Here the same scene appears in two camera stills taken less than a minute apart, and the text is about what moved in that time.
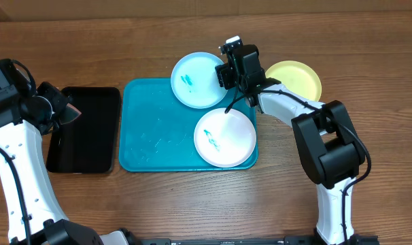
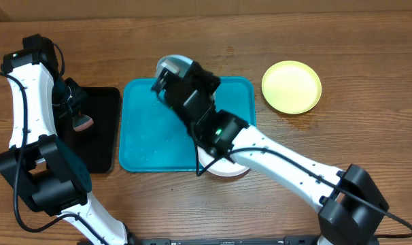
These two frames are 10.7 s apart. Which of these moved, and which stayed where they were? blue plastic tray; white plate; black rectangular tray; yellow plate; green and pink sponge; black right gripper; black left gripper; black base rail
Moved: green and pink sponge; black left gripper; white plate; black right gripper
Stayed: blue plastic tray; black rectangular tray; yellow plate; black base rail
